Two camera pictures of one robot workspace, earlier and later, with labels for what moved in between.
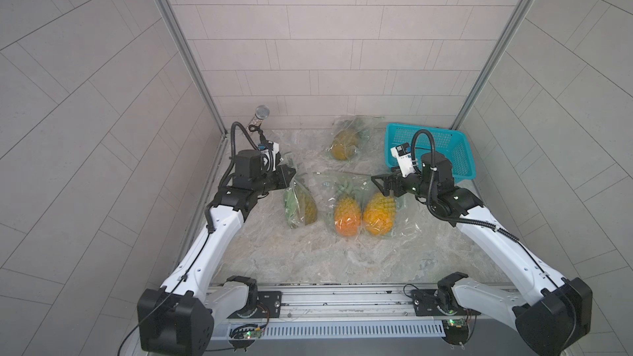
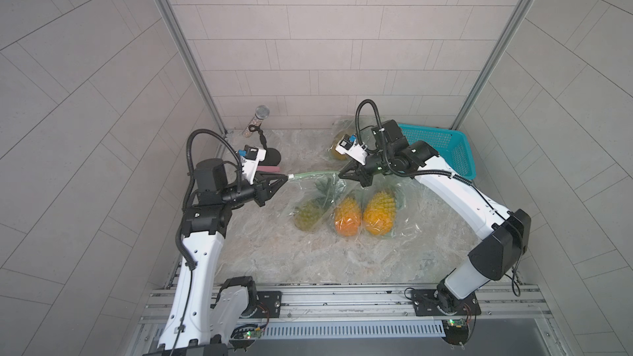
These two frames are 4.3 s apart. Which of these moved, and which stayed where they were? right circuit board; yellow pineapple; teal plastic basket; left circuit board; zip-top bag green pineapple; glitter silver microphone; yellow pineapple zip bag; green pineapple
Moved: green pineapple; zip-top bag green pineapple
Stayed: teal plastic basket; yellow pineapple; right circuit board; yellow pineapple zip bag; glitter silver microphone; left circuit board
